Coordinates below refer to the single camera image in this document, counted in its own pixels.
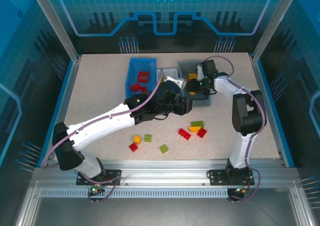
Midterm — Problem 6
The red comb lego piece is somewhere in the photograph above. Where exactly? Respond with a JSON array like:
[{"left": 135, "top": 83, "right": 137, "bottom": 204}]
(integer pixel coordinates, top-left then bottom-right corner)
[{"left": 177, "top": 128, "right": 192, "bottom": 140}]

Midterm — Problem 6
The gray plastic bin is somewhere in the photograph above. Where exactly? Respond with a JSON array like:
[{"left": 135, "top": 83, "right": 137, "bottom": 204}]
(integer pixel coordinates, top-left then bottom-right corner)
[{"left": 177, "top": 60, "right": 212, "bottom": 108}]

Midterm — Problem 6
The white plastic bin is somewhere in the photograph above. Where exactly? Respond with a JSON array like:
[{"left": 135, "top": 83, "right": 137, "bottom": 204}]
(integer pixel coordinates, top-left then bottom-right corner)
[{"left": 156, "top": 68, "right": 180, "bottom": 87}]

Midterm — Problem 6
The blue plastic bin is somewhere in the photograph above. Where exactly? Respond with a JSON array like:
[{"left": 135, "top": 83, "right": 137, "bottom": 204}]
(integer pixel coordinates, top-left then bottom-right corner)
[{"left": 124, "top": 57, "right": 159, "bottom": 99}]

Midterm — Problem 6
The blue table edge trim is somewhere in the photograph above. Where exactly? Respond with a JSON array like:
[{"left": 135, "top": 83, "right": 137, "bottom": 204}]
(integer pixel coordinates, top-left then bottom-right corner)
[
  {"left": 36, "top": 59, "right": 76, "bottom": 168},
  {"left": 256, "top": 59, "right": 296, "bottom": 168}
]

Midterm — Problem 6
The metal lower panel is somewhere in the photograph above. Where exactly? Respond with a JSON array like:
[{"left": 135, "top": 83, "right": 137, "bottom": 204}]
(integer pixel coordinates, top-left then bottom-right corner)
[{"left": 14, "top": 180, "right": 316, "bottom": 226}]

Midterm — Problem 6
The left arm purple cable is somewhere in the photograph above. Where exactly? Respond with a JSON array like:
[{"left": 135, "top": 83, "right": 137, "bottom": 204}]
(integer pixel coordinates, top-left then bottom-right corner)
[{"left": 41, "top": 69, "right": 166, "bottom": 204}]

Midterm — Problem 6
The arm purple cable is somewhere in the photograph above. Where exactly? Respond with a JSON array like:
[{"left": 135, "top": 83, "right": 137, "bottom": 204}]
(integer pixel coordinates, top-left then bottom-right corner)
[
  {"left": 203, "top": 56, "right": 267, "bottom": 204},
  {"left": 41, "top": 69, "right": 166, "bottom": 204}
]

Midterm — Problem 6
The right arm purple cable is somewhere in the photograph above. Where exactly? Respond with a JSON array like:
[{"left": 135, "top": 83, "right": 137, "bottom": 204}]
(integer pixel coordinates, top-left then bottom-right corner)
[{"left": 203, "top": 56, "right": 267, "bottom": 204}]

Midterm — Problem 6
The wide aluminium frame rail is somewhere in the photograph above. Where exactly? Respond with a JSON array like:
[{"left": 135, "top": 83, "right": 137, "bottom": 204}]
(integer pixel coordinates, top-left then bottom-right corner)
[{"left": 31, "top": 158, "right": 303, "bottom": 187}]

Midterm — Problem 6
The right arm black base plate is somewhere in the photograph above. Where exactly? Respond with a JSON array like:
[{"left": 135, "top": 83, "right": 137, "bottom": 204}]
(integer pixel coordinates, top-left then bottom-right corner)
[{"left": 208, "top": 169, "right": 256, "bottom": 186}]

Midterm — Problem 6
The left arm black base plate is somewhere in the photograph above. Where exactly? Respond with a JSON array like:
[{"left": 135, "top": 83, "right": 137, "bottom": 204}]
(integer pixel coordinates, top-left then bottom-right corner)
[{"left": 76, "top": 169, "right": 123, "bottom": 186}]

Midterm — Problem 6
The slotted gray cable duct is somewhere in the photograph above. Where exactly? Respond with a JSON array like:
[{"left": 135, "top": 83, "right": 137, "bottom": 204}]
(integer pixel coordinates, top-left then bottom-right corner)
[{"left": 39, "top": 188, "right": 231, "bottom": 199}]

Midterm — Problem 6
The aluminium frame post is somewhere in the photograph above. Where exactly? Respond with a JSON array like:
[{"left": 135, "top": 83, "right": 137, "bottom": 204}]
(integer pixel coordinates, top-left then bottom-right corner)
[
  {"left": 250, "top": 0, "right": 301, "bottom": 63},
  {"left": 27, "top": 0, "right": 82, "bottom": 63}
]

